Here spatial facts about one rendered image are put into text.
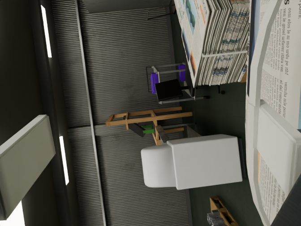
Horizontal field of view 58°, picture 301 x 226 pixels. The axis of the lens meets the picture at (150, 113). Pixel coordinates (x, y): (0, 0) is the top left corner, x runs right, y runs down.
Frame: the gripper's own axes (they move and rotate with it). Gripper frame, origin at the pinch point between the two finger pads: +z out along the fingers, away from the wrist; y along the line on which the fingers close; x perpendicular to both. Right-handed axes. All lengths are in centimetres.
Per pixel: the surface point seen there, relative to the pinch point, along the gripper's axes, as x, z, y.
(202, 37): 2, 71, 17
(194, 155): -153, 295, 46
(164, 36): -26, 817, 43
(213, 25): 5, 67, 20
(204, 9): 10, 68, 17
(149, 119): -201, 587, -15
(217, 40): 1, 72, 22
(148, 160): -160, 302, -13
